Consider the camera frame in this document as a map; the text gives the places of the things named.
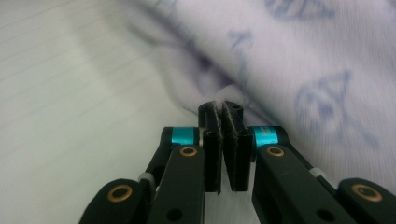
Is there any white grid mat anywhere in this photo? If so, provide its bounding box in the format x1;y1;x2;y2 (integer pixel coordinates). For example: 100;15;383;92
0;0;260;224

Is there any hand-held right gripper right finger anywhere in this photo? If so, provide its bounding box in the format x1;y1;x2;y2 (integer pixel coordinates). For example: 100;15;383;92
220;100;290;191

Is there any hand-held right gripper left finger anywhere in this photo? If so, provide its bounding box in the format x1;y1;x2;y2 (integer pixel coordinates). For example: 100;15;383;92
161;101;224;195

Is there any lilac printed cloth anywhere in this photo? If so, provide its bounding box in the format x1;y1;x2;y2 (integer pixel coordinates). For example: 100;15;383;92
124;0;396;195

